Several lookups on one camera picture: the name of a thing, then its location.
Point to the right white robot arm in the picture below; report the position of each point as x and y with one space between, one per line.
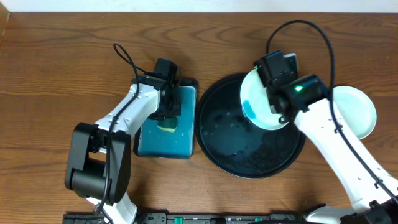
372 191

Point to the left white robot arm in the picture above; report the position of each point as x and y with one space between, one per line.
99 160

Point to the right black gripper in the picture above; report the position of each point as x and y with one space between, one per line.
268 96

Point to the black rectangular water tray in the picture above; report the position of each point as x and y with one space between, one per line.
150 141

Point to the pale green plate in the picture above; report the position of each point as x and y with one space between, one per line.
357 110
255 103

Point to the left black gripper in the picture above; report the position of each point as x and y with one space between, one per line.
171 109

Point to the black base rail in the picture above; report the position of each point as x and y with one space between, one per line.
163 218

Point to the round black serving tray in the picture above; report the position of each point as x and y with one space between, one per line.
236 145

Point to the green yellow sponge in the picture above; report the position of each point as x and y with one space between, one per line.
168 124

